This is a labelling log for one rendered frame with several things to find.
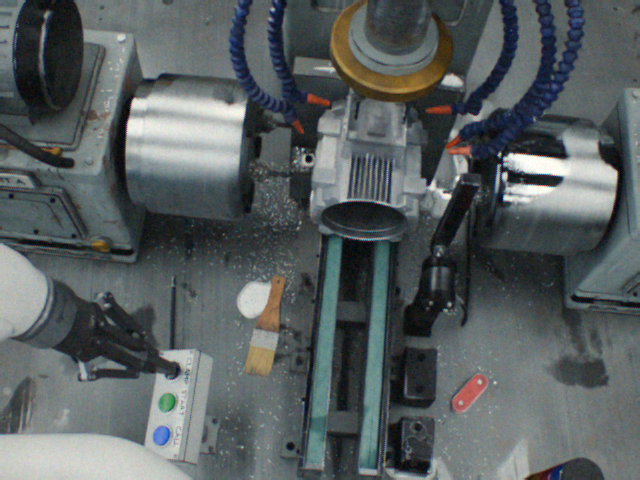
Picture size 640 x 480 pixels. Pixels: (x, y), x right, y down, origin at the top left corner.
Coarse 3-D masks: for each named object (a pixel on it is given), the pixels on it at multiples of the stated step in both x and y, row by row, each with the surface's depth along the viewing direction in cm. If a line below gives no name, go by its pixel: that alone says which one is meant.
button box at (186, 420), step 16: (160, 352) 117; (176, 352) 116; (192, 352) 114; (192, 368) 113; (208, 368) 117; (160, 384) 115; (176, 384) 113; (192, 384) 113; (208, 384) 116; (176, 400) 112; (192, 400) 112; (160, 416) 112; (176, 416) 111; (192, 416) 112; (176, 432) 110; (192, 432) 111; (160, 448) 110; (176, 448) 108; (192, 448) 111; (176, 464) 112; (192, 464) 111
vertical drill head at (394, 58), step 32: (384, 0) 96; (416, 0) 95; (352, 32) 107; (384, 32) 101; (416, 32) 101; (448, 32) 110; (352, 64) 107; (384, 64) 105; (416, 64) 105; (448, 64) 108; (352, 96) 113; (384, 96) 106; (416, 96) 107
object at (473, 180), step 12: (468, 180) 110; (456, 192) 112; (468, 192) 111; (456, 204) 115; (468, 204) 115; (444, 216) 121; (456, 216) 119; (444, 228) 123; (456, 228) 123; (432, 240) 131; (444, 240) 127
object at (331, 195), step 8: (336, 104) 134; (344, 104) 133; (336, 112) 134; (344, 112) 134; (408, 112) 133; (416, 112) 134; (408, 120) 134; (416, 120) 134; (328, 192) 126; (336, 192) 126; (328, 200) 127; (336, 200) 126; (400, 200) 126; (408, 200) 126; (400, 208) 126; (408, 208) 126; (320, 224) 138; (328, 232) 138; (392, 240) 138
